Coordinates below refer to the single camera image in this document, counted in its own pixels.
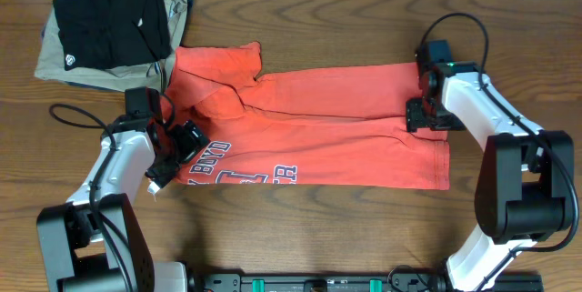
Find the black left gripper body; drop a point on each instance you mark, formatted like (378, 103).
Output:
(182, 143)

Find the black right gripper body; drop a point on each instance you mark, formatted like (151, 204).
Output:
(426, 115)

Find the red printed t-shirt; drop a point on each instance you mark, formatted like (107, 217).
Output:
(324, 126)

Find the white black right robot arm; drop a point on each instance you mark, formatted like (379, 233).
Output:
(525, 201)

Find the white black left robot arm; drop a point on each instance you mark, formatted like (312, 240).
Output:
(93, 241)

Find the black folded garment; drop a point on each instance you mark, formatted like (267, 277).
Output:
(105, 34)

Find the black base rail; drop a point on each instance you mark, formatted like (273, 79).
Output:
(395, 282)

